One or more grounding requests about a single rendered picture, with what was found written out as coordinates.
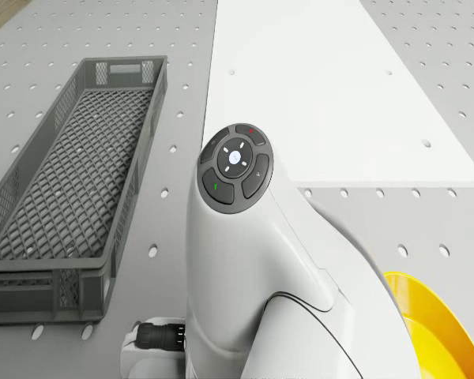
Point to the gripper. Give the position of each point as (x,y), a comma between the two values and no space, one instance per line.
(158,337)

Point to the yellow bowl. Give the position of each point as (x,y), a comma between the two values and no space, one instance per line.
(434,316)

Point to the dark grey basket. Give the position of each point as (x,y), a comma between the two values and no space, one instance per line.
(83,166)

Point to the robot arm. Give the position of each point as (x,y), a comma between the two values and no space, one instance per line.
(256,268)

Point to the white board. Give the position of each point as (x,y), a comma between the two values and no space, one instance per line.
(320,91)

